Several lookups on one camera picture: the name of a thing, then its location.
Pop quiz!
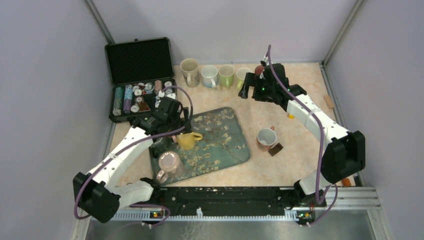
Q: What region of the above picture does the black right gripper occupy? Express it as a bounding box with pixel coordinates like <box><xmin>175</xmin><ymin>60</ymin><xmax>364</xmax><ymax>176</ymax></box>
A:
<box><xmin>238</xmin><ymin>72</ymin><xmax>275</xmax><ymax>103</ymax></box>

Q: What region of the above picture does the lime green faceted mug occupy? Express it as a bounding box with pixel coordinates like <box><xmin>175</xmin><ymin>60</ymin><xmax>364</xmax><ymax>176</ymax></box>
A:
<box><xmin>235</xmin><ymin>67</ymin><xmax>253</xmax><ymax>90</ymax></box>

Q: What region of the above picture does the yellow upside-down mug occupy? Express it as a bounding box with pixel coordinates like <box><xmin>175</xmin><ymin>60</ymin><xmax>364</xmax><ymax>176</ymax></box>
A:
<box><xmin>176</xmin><ymin>132</ymin><xmax>203</xmax><ymax>150</ymax></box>

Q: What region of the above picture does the red-bottomed glass mug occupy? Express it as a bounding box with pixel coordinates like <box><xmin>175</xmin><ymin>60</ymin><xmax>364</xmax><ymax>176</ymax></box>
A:
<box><xmin>254</xmin><ymin>65</ymin><xmax>265</xmax><ymax>76</ymax></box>

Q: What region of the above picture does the light green mug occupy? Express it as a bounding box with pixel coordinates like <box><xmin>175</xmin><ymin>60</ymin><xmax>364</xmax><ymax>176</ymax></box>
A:
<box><xmin>218</xmin><ymin>64</ymin><xmax>235</xmax><ymax>88</ymax></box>

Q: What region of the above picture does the light pink glass mug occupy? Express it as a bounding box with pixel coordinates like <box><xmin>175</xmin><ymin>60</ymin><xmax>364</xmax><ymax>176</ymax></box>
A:
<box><xmin>156</xmin><ymin>151</ymin><xmax>185</xmax><ymax>184</ymax></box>

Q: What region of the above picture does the white and blue mug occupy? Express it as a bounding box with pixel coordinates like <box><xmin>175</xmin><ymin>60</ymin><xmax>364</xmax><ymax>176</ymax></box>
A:
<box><xmin>200</xmin><ymin>65</ymin><xmax>219</xmax><ymax>89</ymax></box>

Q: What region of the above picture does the terracotta upside-down mug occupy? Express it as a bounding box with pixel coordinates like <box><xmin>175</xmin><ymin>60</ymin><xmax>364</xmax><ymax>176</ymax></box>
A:
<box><xmin>256</xmin><ymin>126</ymin><xmax>277</xmax><ymax>152</ymax></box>

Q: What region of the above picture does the cream patterned mug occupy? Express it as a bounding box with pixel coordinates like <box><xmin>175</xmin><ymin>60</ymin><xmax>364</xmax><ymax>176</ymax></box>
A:
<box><xmin>180</xmin><ymin>58</ymin><xmax>200</xmax><ymax>88</ymax></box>

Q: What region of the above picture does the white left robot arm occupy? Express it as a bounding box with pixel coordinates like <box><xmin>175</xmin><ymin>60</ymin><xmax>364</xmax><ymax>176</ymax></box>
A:
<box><xmin>72</xmin><ymin>97</ymin><xmax>193</xmax><ymax>223</ymax></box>

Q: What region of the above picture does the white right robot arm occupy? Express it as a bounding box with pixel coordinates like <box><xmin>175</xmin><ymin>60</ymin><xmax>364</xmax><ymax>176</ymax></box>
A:
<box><xmin>237</xmin><ymin>61</ymin><xmax>366</xmax><ymax>206</ymax></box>

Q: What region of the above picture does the black upside-down mug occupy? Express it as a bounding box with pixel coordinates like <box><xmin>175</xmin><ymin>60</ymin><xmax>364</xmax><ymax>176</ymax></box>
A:
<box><xmin>149</xmin><ymin>136</ymin><xmax>174</xmax><ymax>159</ymax></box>

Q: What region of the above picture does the teal floral serving tray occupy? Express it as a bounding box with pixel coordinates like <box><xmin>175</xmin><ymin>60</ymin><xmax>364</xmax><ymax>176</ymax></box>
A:
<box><xmin>150</xmin><ymin>107</ymin><xmax>251</xmax><ymax>185</ymax></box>

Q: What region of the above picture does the dark brown wooden block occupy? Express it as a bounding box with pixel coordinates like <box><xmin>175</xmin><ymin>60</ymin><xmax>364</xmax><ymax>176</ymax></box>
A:
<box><xmin>268</xmin><ymin>143</ymin><xmax>284</xmax><ymax>157</ymax></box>

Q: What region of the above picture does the black poker chip case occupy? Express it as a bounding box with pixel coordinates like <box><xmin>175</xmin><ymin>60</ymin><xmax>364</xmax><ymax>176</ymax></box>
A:
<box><xmin>104</xmin><ymin>37</ymin><xmax>176</xmax><ymax>123</ymax></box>

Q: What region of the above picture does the light wooden block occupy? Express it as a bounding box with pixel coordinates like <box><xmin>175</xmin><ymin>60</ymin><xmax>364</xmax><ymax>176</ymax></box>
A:
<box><xmin>323</xmin><ymin>95</ymin><xmax>336</xmax><ymax>110</ymax></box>

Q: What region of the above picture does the orange-brown wooden block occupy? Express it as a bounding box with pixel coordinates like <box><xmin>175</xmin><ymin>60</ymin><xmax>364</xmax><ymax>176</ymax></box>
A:
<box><xmin>341</xmin><ymin>178</ymin><xmax>352</xmax><ymax>187</ymax></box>

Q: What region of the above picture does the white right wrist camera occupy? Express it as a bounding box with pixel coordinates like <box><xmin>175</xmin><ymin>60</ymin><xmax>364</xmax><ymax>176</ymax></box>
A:
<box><xmin>260</xmin><ymin>58</ymin><xmax>269</xmax><ymax>68</ymax></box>

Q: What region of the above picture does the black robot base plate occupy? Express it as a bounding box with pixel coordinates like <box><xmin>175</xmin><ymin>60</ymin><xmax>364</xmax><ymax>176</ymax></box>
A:
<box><xmin>143</xmin><ymin>186</ymin><xmax>327</xmax><ymax>217</ymax></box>

